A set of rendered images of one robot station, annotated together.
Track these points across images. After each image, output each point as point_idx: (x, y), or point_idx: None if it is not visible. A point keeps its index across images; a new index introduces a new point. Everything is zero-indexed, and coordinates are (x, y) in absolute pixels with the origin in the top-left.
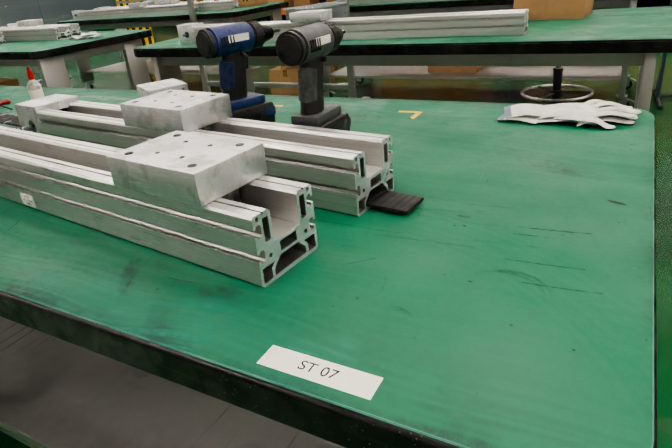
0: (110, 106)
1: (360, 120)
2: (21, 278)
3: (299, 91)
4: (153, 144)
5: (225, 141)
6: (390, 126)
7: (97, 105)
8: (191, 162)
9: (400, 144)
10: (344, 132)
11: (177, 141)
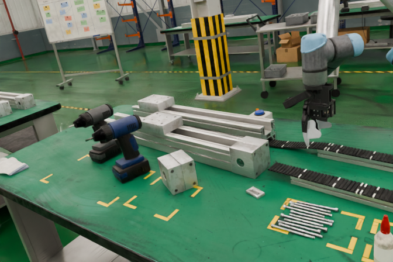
0: (200, 140)
1: (74, 175)
2: None
3: None
4: (162, 99)
5: (145, 100)
6: (69, 167)
7: (209, 142)
8: (153, 96)
9: (80, 154)
10: (111, 120)
11: (157, 100)
